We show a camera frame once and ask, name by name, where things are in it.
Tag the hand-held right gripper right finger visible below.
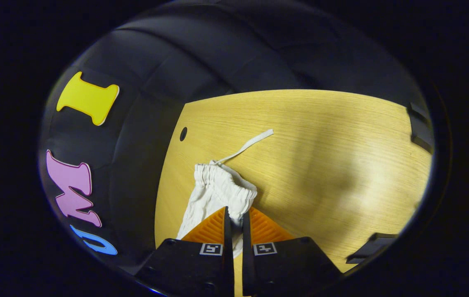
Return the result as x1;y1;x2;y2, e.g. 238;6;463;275
242;206;342;296

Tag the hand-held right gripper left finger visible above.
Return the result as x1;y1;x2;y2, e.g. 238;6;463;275
135;206;235;296

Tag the black table clamp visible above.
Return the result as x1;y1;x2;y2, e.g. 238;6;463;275
407;102;434;154
345;232;400;264

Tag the black backdrop cloth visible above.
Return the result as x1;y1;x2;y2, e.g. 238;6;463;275
38;2;429;269

